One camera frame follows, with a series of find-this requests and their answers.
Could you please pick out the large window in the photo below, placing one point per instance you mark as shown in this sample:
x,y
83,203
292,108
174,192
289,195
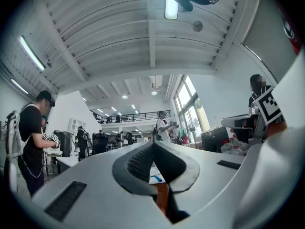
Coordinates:
x,y
190,104

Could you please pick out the white plastic bags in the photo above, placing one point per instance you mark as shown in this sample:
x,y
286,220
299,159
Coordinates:
x,y
234,147

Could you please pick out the white ceramic sink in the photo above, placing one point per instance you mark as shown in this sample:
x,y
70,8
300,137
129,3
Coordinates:
x,y
154,172

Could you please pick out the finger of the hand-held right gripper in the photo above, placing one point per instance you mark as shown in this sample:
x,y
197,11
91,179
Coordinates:
x,y
238,117

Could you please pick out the round ceiling fixture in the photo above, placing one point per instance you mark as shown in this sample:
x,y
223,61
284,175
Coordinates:
x,y
197,25

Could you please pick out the black equipment case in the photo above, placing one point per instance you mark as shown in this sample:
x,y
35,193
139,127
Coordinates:
x,y
64,143

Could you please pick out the black office chair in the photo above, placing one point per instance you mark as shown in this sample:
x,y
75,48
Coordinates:
x,y
100,143

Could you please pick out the blue squeegee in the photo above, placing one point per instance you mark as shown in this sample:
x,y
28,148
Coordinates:
x,y
159,178

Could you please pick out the clothes rack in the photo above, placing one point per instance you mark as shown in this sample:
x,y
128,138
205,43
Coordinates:
x,y
183,135

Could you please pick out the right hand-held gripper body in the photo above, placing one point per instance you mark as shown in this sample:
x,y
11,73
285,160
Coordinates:
x,y
270,105

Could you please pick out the ceiling tube light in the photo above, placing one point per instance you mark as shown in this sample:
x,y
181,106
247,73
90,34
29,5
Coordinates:
x,y
32,54
172,1
19,86

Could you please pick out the round ceiling downlight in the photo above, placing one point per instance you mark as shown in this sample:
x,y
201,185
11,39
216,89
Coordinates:
x,y
124,96
154,93

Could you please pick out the wooden sink cabinet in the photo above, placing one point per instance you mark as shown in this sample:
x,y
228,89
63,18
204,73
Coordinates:
x,y
162,197

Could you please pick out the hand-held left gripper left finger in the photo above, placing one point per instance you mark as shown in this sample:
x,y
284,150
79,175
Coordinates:
x,y
95,175

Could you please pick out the black mezzanine railing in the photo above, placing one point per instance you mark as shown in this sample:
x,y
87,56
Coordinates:
x,y
133,117

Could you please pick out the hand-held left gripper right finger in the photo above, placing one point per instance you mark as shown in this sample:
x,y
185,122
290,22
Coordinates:
x,y
214,187

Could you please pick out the black box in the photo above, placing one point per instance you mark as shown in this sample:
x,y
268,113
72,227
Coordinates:
x,y
214,139

